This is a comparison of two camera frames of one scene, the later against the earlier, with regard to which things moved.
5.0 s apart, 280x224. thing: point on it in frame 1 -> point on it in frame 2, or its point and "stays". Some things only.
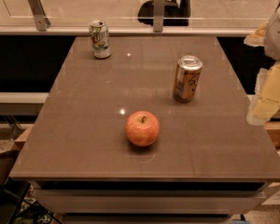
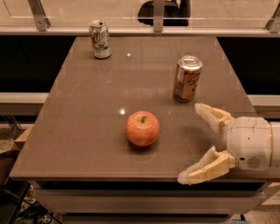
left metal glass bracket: x=42 y=21 stays
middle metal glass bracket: x=159 y=9 stays
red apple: x=142 y=128 stays
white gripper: x=278 y=36 -> x=248 y=142
